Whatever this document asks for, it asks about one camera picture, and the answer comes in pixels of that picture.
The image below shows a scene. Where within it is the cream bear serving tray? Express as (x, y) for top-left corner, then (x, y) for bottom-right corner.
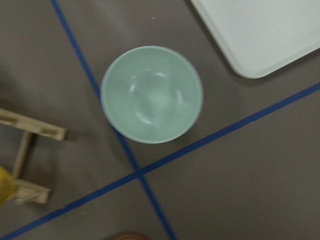
(191, 0), (320, 79)

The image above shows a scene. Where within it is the light green bowl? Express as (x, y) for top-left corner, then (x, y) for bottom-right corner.
(100, 45), (204, 144)

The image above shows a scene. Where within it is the wooden cutting board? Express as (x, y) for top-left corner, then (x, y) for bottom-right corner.
(109, 231), (150, 240)

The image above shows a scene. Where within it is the wooden dish rack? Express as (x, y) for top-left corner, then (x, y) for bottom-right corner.
(0, 108), (67, 205)

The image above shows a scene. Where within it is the yellow mug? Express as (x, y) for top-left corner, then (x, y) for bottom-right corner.
(0, 166), (17, 208)

